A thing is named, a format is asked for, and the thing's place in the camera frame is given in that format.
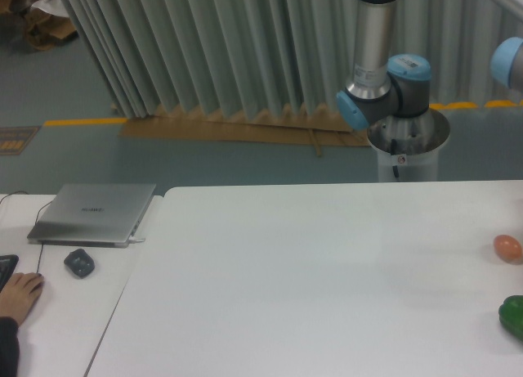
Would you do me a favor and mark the person's bare hand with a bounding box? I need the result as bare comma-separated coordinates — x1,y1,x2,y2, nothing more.
1,272,45,326

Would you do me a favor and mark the dark sleeved forearm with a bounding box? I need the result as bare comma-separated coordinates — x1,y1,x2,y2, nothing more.
1,317,20,377

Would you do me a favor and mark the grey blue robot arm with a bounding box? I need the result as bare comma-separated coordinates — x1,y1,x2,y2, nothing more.
336,0,522,130

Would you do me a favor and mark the green bell pepper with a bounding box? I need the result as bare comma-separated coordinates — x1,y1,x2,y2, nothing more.
498,295,523,341

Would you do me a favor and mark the black keyboard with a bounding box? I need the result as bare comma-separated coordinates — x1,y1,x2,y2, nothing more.
0,254,19,290

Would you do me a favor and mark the white side table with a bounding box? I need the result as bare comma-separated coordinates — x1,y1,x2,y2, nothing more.
1,193,163,376

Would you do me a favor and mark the black round controller device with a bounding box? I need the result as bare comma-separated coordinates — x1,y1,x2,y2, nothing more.
64,249,96,279

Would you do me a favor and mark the silver closed laptop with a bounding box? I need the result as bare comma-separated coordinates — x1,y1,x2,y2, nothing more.
27,183,156,247

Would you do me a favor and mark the brown cardboard floor sheet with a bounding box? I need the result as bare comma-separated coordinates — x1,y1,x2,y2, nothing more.
119,104,369,156

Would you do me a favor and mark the crumpled brown cardboard pile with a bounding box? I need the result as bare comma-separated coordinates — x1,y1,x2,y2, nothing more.
1,0,78,51

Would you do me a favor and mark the grey pleated curtain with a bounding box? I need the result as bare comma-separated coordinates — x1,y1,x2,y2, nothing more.
61,0,522,119

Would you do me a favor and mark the brown egg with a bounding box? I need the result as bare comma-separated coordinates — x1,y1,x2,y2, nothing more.
493,235,522,263

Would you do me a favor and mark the black mouse cable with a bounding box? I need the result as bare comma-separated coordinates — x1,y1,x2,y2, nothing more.
0,191,56,275

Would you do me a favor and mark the black pedestal cable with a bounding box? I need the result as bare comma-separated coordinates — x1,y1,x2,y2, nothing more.
390,138,400,181

